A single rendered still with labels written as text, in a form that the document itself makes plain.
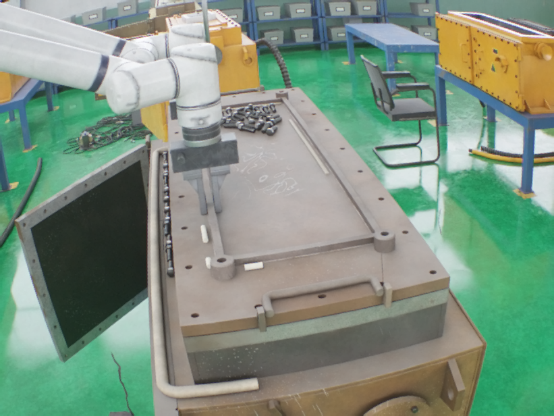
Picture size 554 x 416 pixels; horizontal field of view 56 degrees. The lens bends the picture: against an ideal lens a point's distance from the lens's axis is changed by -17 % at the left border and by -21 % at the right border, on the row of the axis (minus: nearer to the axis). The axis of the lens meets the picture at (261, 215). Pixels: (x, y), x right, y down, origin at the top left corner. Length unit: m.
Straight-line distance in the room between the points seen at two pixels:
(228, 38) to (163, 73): 2.81
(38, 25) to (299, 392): 1.01
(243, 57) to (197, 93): 2.75
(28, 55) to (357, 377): 0.87
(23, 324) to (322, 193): 2.62
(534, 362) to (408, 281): 2.05
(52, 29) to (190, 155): 0.50
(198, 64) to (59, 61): 0.29
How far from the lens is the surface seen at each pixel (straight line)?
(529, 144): 4.65
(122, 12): 9.57
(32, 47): 1.20
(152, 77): 1.13
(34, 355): 3.37
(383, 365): 1.06
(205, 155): 1.23
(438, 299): 1.06
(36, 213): 1.89
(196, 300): 1.02
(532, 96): 4.82
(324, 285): 1.00
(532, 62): 4.76
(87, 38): 1.41
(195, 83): 1.16
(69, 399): 2.99
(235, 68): 3.92
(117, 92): 1.11
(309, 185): 1.37
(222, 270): 1.05
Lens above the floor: 1.92
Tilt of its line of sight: 26 degrees down
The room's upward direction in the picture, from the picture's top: 6 degrees counter-clockwise
